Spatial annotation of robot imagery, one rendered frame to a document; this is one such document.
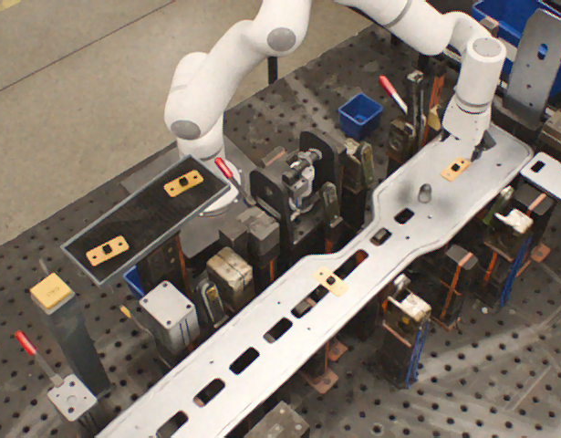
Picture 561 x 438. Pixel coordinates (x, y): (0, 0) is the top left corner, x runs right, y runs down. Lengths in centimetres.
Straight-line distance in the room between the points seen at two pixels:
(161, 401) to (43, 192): 185
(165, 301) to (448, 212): 72
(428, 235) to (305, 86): 93
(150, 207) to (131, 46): 225
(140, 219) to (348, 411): 70
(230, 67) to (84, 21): 242
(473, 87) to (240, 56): 51
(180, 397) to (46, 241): 82
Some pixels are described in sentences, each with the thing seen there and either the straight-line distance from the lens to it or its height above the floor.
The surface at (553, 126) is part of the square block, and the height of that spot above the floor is 106.
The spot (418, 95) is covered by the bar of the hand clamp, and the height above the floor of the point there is 115.
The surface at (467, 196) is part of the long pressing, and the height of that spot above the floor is 100.
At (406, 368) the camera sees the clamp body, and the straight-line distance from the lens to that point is 194.
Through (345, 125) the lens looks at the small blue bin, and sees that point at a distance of 246.
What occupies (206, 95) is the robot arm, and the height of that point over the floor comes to 126.
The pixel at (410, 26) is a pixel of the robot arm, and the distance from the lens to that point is 165.
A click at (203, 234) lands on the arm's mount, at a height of 80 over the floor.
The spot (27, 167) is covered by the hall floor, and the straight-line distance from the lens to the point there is 350.
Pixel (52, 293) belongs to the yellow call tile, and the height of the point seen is 116.
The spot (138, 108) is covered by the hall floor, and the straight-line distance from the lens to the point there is 362.
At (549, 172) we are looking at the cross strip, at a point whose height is 100.
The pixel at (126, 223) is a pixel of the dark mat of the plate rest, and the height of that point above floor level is 116.
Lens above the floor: 252
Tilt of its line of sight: 53 degrees down
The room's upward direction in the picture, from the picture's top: 1 degrees counter-clockwise
